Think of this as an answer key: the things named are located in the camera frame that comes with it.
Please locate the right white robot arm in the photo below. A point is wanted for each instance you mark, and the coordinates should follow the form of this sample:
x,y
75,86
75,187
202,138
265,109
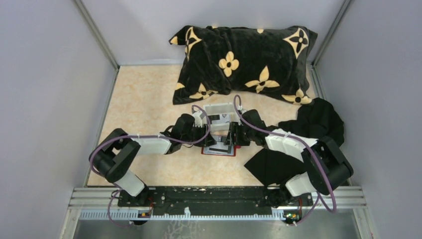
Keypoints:
x,y
326,167

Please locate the black cards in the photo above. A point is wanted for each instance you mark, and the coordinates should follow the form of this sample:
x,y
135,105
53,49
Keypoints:
x,y
220,118

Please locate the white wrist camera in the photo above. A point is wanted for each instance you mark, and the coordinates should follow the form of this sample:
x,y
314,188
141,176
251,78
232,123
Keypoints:
x,y
240,110
198,117

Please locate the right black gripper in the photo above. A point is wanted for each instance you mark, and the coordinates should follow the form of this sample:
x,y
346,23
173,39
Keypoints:
x,y
234,129

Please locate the white slotted cable duct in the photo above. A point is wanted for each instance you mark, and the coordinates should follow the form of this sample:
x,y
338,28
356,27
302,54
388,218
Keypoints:
x,y
134,215

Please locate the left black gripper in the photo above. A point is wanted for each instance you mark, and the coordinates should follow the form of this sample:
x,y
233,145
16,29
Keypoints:
x,y
208,140

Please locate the black cloth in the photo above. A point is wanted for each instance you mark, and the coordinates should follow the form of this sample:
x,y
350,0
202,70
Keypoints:
x,y
314,121

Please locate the white plastic card box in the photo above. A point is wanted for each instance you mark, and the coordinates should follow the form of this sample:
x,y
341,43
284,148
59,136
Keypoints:
x,y
222,108

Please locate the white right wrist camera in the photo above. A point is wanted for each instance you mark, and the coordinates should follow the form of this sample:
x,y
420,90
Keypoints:
x,y
240,110

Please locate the red card holder wallet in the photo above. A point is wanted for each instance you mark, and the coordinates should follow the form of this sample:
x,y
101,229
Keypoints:
x,y
235,148

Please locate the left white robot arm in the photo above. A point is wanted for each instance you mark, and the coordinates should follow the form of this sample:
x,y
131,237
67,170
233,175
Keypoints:
x,y
114,156

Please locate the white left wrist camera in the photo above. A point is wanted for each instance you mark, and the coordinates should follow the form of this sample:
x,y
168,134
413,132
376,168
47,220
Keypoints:
x,y
198,117

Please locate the white credit card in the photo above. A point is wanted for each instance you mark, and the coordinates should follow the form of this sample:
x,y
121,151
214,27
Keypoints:
x,y
224,150

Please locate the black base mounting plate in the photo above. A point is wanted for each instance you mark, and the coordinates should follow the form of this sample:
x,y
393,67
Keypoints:
x,y
213,201

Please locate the black pillow with yellow flowers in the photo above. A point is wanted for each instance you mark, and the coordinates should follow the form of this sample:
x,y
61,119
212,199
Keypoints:
x,y
219,60

